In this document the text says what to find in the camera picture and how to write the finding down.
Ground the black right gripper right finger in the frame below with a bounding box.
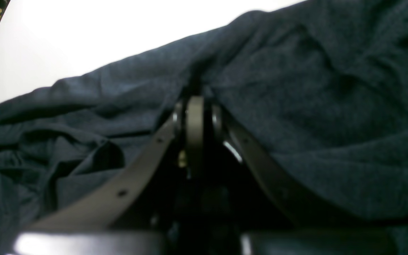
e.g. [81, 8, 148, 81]
[210, 103, 396, 255]

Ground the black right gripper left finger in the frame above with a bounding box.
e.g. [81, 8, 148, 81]
[13, 96, 205, 255]

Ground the dark long-sleeve shirt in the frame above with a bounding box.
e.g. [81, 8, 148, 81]
[0, 0, 408, 255]

